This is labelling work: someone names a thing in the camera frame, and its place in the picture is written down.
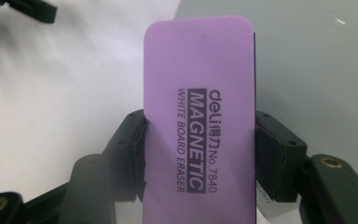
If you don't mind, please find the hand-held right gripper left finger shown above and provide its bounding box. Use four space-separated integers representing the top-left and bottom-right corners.
102 108 150 203

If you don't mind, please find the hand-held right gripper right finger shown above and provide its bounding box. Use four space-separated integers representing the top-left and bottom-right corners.
255 110 309 203

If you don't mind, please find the white glass whiteboard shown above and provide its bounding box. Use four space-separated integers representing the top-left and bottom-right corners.
172 0 358 220

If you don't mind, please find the purple whiteboard eraser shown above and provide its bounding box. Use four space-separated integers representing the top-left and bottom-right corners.
143 15 257 224

